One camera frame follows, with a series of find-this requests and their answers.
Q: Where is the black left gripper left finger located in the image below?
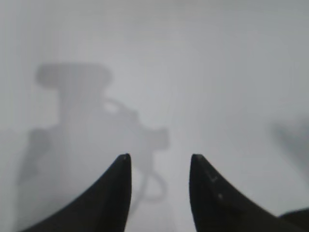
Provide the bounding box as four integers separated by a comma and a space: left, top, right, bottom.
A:
25, 154, 131, 232

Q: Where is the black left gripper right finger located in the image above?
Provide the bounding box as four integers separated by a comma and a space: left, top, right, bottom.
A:
189, 154, 309, 232

